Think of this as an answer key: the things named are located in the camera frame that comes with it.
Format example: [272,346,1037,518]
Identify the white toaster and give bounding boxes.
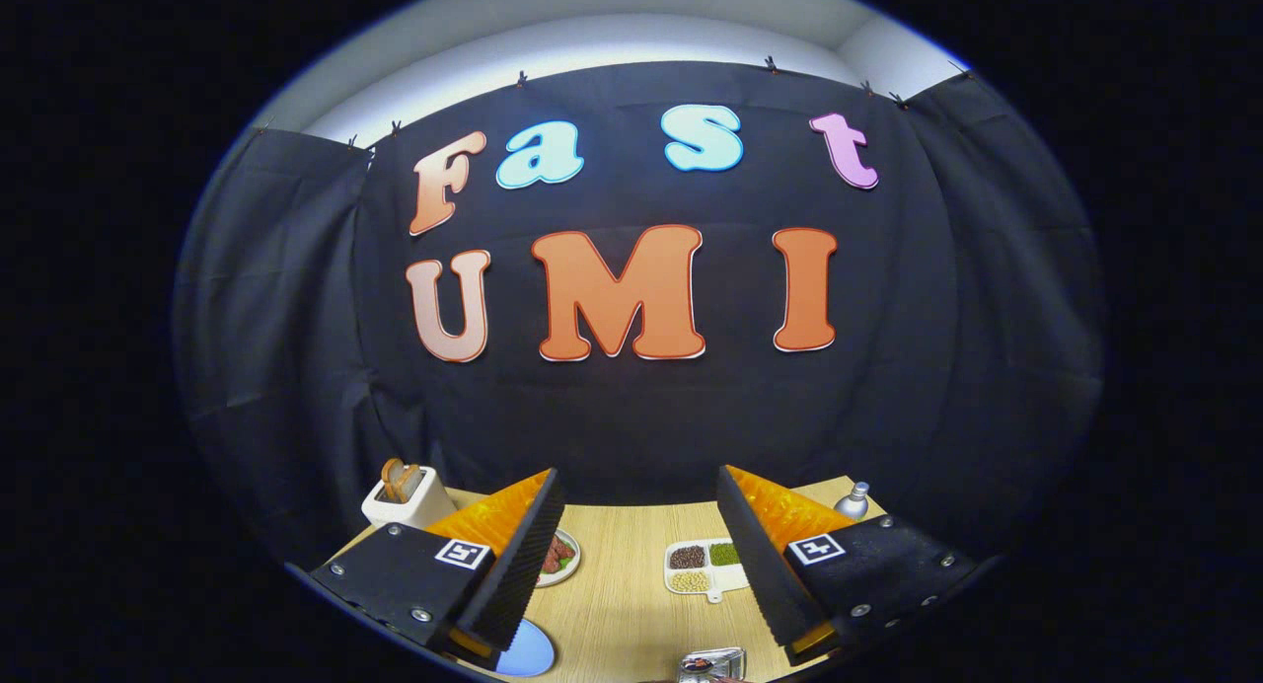
[361,463,458,529]

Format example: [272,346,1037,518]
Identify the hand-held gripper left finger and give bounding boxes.
[286,468,567,670]

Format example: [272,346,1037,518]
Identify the blue plate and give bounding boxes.
[493,619,557,678]

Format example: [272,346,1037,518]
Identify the white divided tray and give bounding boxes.
[663,538,751,604]

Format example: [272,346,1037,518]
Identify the beige oval plate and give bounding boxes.
[533,528,582,589]

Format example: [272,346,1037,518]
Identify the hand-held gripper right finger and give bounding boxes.
[715,464,988,664]

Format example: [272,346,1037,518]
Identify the metal wire cutlery rack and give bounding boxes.
[677,646,748,683]

